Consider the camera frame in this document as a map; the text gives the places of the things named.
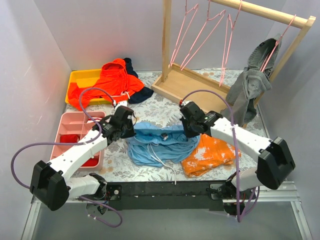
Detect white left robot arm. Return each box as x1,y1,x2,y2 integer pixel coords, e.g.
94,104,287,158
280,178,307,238
29,105,135,211

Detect wooden clothes rack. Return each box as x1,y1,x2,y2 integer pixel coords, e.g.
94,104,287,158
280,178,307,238
151,0,316,104

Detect yellow plastic bin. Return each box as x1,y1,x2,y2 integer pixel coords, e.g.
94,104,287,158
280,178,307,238
65,69,111,106

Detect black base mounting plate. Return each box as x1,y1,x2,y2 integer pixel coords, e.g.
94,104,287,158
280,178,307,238
105,180,236,214

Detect pink divided organizer tray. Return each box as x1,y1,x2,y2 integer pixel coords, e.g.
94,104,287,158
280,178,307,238
49,111,106,177

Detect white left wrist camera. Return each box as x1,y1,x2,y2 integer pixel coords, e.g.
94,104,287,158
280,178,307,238
113,100,128,109

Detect navy blue garment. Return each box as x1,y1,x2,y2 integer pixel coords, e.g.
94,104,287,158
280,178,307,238
123,57,154,104

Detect red folded cloth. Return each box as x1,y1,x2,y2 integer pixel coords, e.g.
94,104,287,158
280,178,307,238
59,134,80,145

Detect aluminium frame rail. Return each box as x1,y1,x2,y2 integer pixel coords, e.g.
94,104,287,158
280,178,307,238
22,181,312,240

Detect red cloth in front compartment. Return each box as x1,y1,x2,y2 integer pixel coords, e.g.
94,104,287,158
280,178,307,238
81,155,100,168

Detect red white striped cloth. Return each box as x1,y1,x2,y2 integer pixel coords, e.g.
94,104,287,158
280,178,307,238
83,116,104,124

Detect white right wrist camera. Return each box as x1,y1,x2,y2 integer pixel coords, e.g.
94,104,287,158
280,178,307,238
179,99,191,108

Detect pink wire hanger right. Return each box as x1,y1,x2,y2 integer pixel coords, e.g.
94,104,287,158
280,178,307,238
219,0,243,87

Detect pink wire hanger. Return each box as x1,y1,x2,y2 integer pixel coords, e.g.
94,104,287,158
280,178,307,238
169,0,199,67
219,0,243,87
180,0,226,71

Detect pink hanger holding grey shorts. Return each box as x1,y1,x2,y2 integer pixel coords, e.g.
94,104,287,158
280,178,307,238
260,14,297,72

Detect pink wire hanger left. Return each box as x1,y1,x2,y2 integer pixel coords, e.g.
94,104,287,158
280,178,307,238
169,0,199,67

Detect light blue shorts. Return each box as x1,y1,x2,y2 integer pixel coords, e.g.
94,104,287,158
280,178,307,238
125,122,200,170

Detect orange tie-dye shorts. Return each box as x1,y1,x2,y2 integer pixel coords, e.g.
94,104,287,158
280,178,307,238
181,134,236,178

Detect grey shorts on hanger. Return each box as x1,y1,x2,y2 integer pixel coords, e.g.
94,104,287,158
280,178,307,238
220,34,282,126

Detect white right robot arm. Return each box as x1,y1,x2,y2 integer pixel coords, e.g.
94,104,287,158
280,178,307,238
180,101,296,199

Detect pink wire hanger middle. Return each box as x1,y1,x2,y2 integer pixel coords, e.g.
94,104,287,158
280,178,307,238
180,0,226,71

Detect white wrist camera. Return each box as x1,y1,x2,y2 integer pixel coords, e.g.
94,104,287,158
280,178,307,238
113,100,128,109
179,99,191,108

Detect bright orange shorts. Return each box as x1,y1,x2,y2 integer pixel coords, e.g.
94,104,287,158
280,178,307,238
67,58,144,111

